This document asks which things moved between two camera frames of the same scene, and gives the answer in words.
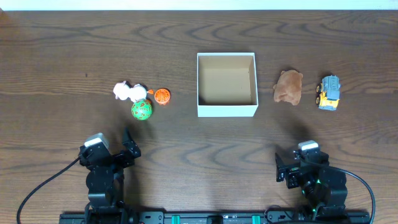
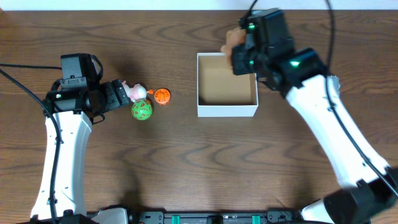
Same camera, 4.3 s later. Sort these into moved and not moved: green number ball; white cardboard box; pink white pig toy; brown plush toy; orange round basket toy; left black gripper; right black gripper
Moved: right black gripper; brown plush toy; left black gripper
Not moved: green number ball; orange round basket toy; white cardboard box; pink white pig toy
